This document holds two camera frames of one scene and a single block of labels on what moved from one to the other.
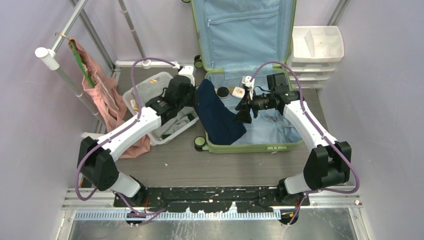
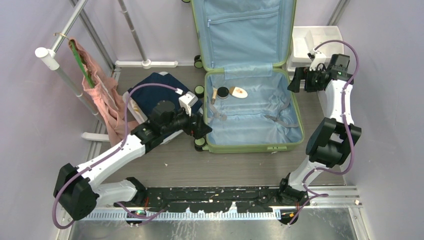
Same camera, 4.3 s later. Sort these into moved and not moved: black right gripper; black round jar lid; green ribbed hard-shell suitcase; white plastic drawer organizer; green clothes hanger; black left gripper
Moved: black left gripper; black right gripper
Not moved: green clothes hanger; black round jar lid; green ribbed hard-shell suitcase; white plastic drawer organizer
